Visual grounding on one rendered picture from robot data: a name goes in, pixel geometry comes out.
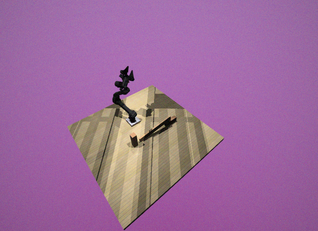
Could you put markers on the short wooden post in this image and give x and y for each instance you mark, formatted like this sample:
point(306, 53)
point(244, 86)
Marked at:
point(133, 136)

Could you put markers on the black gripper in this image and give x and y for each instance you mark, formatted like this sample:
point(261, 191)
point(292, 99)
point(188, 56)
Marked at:
point(127, 77)

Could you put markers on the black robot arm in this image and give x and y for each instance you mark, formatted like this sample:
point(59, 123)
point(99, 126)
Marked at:
point(116, 100)

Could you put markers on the long wooden rail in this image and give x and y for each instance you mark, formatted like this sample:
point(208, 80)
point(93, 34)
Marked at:
point(154, 129)

